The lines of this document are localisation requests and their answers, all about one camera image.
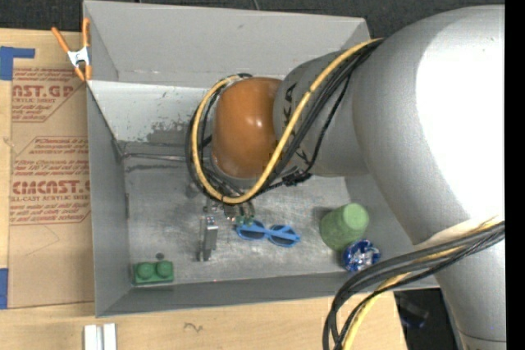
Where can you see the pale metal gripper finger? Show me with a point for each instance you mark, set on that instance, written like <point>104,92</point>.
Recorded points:
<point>201,237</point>
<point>211,235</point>

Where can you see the grey metal bin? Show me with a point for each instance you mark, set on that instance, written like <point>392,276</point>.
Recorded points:
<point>164,192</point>

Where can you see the green toy building block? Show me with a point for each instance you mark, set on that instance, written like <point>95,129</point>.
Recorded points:
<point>152,272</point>

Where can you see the blue sunglasses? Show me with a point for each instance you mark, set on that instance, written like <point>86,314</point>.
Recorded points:
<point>283,237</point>

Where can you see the green cup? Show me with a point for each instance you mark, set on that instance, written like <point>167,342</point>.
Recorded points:
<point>342,227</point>

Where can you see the blue and white ball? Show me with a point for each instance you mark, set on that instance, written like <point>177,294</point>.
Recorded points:
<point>361,256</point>

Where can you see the brown cardboard board red print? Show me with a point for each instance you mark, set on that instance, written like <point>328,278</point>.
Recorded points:
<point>45,242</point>

